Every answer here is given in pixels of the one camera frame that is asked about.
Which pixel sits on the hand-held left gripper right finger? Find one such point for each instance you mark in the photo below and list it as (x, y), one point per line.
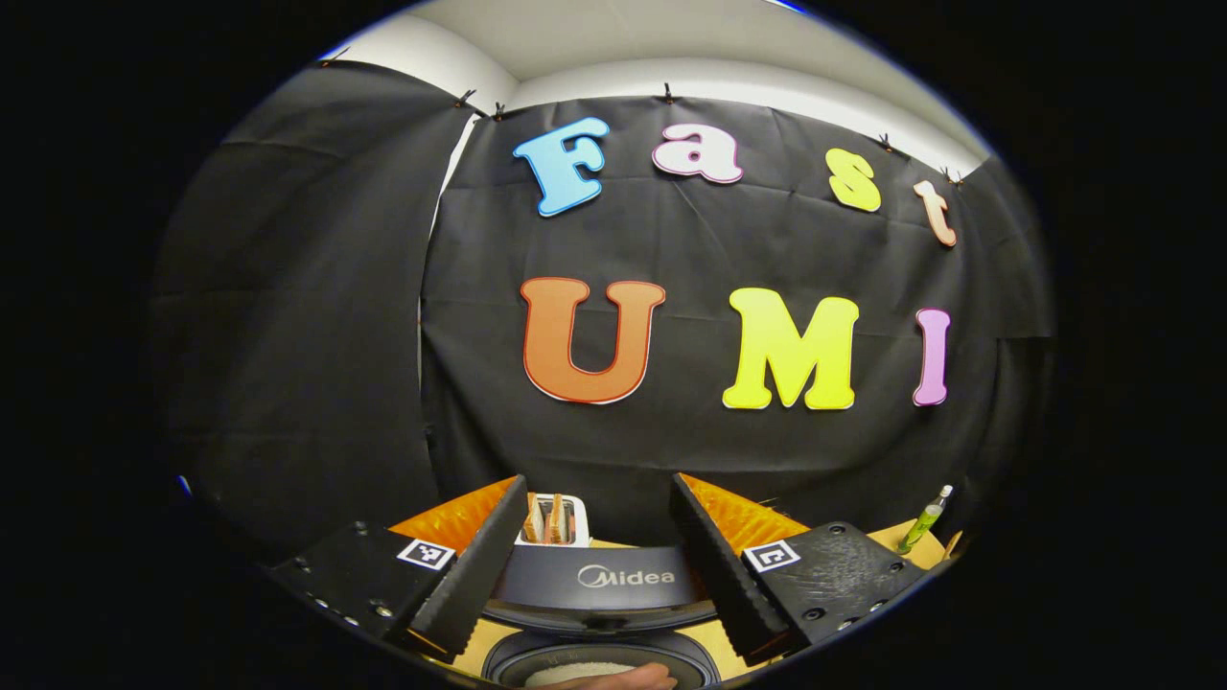
(724, 575)

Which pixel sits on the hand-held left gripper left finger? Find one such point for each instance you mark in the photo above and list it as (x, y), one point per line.
(479, 575)

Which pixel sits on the dark grey rice cooker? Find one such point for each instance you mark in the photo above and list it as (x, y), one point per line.
(623, 580)

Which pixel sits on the white rice portion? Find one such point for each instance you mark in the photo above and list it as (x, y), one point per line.
(548, 674)

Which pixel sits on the toast slice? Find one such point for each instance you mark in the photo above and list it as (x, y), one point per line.
(555, 519)
(533, 519)

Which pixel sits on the white toaster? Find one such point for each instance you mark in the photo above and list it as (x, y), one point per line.
(578, 522)

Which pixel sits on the green drink bottle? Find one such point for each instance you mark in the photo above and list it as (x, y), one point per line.
(922, 522)

